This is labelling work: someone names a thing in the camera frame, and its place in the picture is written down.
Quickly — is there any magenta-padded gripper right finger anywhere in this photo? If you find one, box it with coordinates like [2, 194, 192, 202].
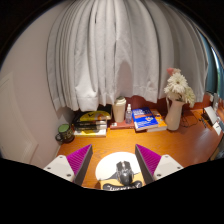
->
[134, 143, 184, 185]

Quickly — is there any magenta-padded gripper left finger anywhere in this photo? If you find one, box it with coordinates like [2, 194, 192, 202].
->
[43, 143, 94, 187]

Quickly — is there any black grey computer mouse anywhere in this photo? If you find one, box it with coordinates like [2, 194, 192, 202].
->
[114, 160, 135, 187]

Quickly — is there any white yellow black mouse pad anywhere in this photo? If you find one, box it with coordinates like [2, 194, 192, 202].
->
[95, 151, 147, 192]

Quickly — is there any dark mug with green inside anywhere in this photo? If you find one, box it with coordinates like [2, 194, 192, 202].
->
[55, 123, 76, 145]

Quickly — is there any white yellow book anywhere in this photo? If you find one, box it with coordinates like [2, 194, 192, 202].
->
[73, 128, 108, 138]

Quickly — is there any orange cover book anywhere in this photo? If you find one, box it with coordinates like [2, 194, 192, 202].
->
[146, 109, 168, 133]

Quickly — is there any black book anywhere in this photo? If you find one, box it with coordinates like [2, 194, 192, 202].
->
[73, 123, 108, 132]
[73, 118, 108, 128]

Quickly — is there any white pitcher vase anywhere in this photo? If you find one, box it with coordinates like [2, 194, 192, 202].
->
[164, 96, 186, 132]

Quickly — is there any blue cover book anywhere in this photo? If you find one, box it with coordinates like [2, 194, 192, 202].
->
[131, 106, 160, 132]

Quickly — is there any red book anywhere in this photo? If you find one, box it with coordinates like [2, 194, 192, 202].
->
[109, 120, 136, 130]

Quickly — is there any yellow cover book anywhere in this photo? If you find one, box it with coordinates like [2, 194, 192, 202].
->
[79, 110, 112, 123]

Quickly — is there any clear spray bottle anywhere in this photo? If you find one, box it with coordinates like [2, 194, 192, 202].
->
[125, 103, 133, 125]

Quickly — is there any white flat device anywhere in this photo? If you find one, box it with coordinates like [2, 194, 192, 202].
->
[202, 105, 219, 127]

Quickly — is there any cream tumbler with lid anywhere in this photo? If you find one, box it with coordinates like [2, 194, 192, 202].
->
[111, 96, 128, 124]

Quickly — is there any white pink flower bunch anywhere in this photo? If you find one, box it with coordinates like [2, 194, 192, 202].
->
[163, 67, 196, 108]

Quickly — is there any window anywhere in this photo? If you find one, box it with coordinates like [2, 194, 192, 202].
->
[199, 33, 224, 101]

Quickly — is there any white pleated curtain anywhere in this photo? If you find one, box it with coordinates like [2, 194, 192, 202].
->
[46, 0, 209, 113]

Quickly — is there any black cable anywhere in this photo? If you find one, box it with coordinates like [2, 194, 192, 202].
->
[181, 108, 201, 128]

